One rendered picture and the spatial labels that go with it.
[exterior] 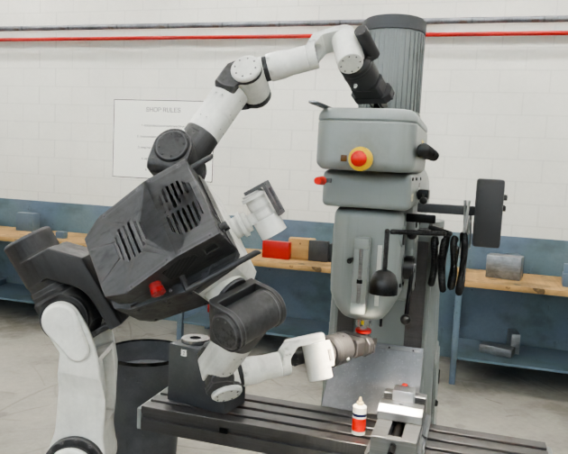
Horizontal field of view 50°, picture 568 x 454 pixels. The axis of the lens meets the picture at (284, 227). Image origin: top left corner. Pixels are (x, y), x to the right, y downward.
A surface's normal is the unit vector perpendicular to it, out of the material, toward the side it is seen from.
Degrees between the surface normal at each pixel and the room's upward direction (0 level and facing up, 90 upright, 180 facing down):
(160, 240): 74
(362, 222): 90
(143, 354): 86
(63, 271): 90
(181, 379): 90
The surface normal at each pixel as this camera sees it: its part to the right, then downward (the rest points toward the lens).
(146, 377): 0.26, 0.17
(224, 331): -0.65, 0.30
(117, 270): -0.44, -0.22
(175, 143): -0.14, -0.36
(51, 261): 0.01, 0.10
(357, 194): -0.29, 0.08
